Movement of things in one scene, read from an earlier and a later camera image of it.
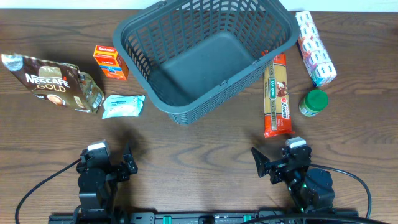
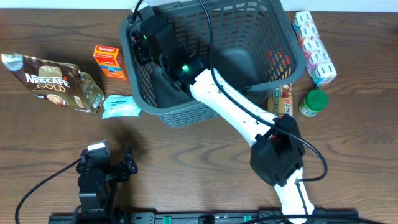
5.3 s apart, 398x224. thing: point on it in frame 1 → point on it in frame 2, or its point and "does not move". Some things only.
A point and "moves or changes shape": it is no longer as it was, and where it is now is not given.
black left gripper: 125,172 does not move
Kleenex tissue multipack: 314,50 does not move
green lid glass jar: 314,101 does not move
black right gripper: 277,168 → 140,43
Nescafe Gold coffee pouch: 62,83 does not move
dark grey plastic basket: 183,54 moves or changes shape
